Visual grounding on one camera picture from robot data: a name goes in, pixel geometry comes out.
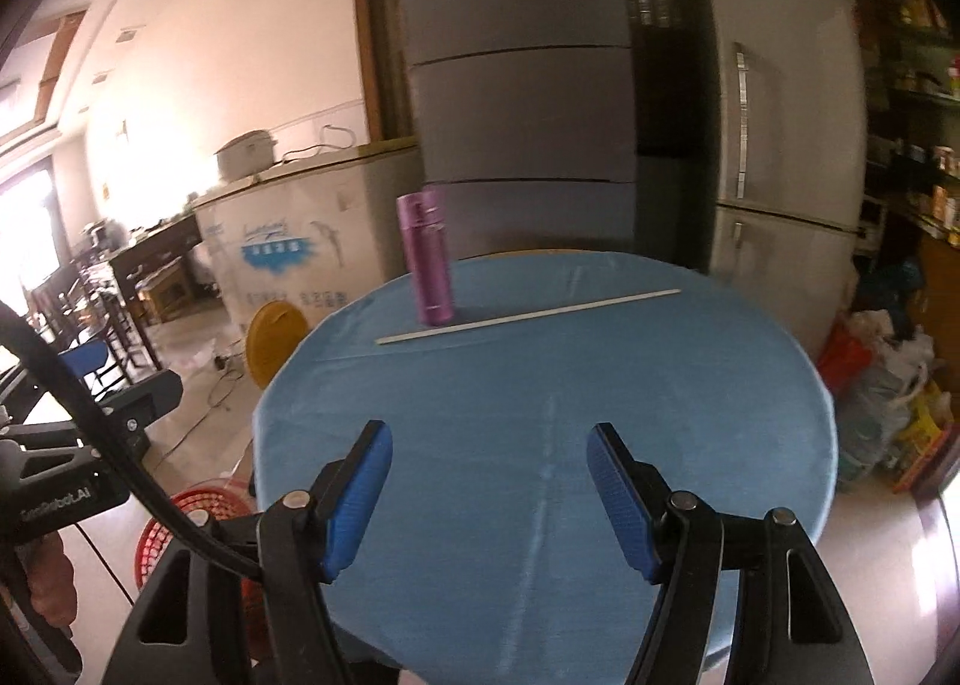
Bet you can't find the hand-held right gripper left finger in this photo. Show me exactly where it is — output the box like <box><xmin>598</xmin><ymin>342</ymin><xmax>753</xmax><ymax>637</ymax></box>
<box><xmin>101</xmin><ymin>419</ymin><xmax>395</xmax><ymax>685</ymax></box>

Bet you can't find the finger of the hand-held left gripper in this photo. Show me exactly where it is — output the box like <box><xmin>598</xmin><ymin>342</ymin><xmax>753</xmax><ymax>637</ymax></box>
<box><xmin>97</xmin><ymin>368</ymin><xmax>185</xmax><ymax>459</ymax></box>

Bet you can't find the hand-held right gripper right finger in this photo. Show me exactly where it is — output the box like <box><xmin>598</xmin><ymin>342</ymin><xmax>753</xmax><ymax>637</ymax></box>
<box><xmin>585</xmin><ymin>421</ymin><xmax>876</xmax><ymax>685</ymax></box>

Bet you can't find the red plastic basket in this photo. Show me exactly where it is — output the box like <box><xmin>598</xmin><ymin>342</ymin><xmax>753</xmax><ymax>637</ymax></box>
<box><xmin>133</xmin><ymin>481</ymin><xmax>271</xmax><ymax>663</ymax></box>

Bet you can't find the person's left hand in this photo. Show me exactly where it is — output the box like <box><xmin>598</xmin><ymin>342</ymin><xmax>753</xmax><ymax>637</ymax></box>
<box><xmin>25</xmin><ymin>531</ymin><xmax>81</xmax><ymax>639</ymax></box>

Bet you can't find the blue chair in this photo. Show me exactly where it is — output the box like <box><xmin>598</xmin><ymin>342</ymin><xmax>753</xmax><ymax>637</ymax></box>
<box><xmin>56</xmin><ymin>342</ymin><xmax>112</xmax><ymax>401</ymax></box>

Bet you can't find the yellow stool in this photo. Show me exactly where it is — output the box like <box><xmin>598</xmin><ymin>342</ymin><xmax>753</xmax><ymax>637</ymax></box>
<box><xmin>244</xmin><ymin>301</ymin><xmax>310</xmax><ymax>390</ymax></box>

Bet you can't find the dark wooden chair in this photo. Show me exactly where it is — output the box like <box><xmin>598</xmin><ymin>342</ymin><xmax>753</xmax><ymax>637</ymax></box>
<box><xmin>30</xmin><ymin>257</ymin><xmax>162</xmax><ymax>386</ymax></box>

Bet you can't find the dark wooden table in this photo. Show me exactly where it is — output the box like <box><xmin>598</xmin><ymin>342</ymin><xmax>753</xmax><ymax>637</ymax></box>
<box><xmin>109</xmin><ymin>216</ymin><xmax>207</xmax><ymax>326</ymax></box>

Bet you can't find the white thin stick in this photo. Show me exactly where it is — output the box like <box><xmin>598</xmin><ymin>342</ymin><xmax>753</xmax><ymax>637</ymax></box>
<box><xmin>375</xmin><ymin>289</ymin><xmax>683</xmax><ymax>347</ymax></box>

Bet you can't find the white chest freezer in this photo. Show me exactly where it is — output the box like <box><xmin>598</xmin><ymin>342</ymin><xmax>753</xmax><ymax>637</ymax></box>
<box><xmin>191</xmin><ymin>137</ymin><xmax>425</xmax><ymax>337</ymax></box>

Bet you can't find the purple bottle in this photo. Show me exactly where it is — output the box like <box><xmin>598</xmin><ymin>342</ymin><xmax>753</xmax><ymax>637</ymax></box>
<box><xmin>396</xmin><ymin>188</ymin><xmax>455</xmax><ymax>326</ymax></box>

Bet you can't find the white rice cooker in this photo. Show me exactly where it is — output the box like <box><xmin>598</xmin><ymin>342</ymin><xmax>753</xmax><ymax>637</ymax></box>
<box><xmin>216</xmin><ymin>130</ymin><xmax>278</xmax><ymax>182</ymax></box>

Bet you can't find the pile of plastic bags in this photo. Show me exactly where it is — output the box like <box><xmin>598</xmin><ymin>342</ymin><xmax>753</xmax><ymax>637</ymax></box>
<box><xmin>817</xmin><ymin>310</ymin><xmax>938</xmax><ymax>491</ymax></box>

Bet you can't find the yellow carton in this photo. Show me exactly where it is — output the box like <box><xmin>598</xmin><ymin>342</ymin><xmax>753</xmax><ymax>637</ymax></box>
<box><xmin>892</xmin><ymin>385</ymin><xmax>957</xmax><ymax>491</ymax></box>

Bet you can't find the grey refrigerator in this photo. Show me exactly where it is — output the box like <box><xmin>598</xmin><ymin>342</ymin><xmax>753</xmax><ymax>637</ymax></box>
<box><xmin>390</xmin><ymin>0</ymin><xmax>646</xmax><ymax>266</ymax></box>

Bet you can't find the silver refrigerator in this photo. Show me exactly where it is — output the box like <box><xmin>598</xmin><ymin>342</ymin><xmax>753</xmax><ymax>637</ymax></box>
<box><xmin>697</xmin><ymin>0</ymin><xmax>871</xmax><ymax>356</ymax></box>

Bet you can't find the dark tall panel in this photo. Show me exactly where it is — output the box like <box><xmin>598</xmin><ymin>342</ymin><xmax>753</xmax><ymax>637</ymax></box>
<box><xmin>611</xmin><ymin>0</ymin><xmax>717</xmax><ymax>274</ymax></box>

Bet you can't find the shelf of goods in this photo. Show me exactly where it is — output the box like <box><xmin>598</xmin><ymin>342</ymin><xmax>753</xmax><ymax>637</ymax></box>
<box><xmin>847</xmin><ymin>0</ymin><xmax>960</xmax><ymax>259</ymax></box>

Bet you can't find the thin black cable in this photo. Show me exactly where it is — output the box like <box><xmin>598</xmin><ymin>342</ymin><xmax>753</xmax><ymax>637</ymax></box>
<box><xmin>75</xmin><ymin>526</ymin><xmax>140</xmax><ymax>607</ymax></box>

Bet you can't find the thick black cable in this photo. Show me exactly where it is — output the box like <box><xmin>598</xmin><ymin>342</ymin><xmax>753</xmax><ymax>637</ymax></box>
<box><xmin>0</xmin><ymin>299</ymin><xmax>267</xmax><ymax>581</ymax></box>

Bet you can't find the wooden door frame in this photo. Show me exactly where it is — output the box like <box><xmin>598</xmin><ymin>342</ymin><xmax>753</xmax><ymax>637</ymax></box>
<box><xmin>351</xmin><ymin>0</ymin><xmax>421</xmax><ymax>146</ymax></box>

